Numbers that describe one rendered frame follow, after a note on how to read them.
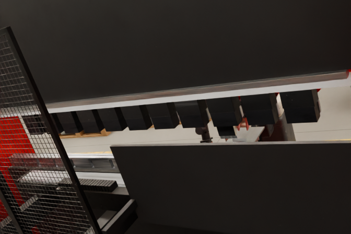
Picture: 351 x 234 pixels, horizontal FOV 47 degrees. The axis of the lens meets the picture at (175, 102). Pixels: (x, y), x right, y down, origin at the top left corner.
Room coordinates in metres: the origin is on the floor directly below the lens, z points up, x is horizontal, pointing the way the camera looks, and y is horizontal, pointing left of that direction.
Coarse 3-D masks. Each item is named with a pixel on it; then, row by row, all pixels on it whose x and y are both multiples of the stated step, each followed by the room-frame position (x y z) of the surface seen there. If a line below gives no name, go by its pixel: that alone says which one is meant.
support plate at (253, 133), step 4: (236, 128) 2.25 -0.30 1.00; (240, 128) 2.23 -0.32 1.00; (244, 128) 2.21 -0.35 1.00; (252, 128) 2.18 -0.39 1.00; (256, 128) 2.16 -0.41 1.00; (260, 128) 2.14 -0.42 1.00; (240, 132) 2.18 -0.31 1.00; (244, 132) 2.16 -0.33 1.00; (248, 132) 2.15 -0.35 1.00; (252, 132) 2.13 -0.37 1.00; (256, 132) 2.11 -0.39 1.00; (260, 132) 2.10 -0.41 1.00; (240, 136) 2.13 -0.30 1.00; (244, 136) 2.11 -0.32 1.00; (248, 136) 2.09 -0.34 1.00; (252, 136) 2.08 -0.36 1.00; (256, 136) 2.06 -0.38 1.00; (228, 140) 2.13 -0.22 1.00; (248, 140) 2.05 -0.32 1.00; (252, 140) 2.03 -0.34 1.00; (256, 140) 2.04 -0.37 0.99
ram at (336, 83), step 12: (300, 84) 1.68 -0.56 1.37; (312, 84) 1.64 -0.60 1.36; (324, 84) 1.61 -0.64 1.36; (336, 84) 1.58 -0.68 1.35; (348, 84) 1.56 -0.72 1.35; (180, 96) 2.07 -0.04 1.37; (192, 96) 2.02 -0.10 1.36; (204, 96) 1.98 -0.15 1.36; (216, 96) 1.94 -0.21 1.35; (228, 96) 1.90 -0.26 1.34; (60, 108) 2.66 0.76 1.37; (72, 108) 2.59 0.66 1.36; (84, 108) 2.52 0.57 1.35; (96, 108) 2.46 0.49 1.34
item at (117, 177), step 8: (24, 176) 2.65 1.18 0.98; (40, 176) 2.55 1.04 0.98; (48, 176) 2.51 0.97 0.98; (64, 176) 2.42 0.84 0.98; (80, 176) 2.34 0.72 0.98; (88, 176) 2.30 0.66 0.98; (96, 176) 2.27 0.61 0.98; (104, 176) 2.23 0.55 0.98; (112, 176) 2.19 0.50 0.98; (120, 176) 2.16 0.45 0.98; (32, 184) 2.51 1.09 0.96; (48, 184) 2.41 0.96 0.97; (56, 184) 2.36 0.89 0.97; (120, 184) 2.06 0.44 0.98; (32, 192) 2.54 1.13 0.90; (40, 192) 2.49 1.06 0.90; (48, 192) 2.43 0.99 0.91; (56, 192) 2.38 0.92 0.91
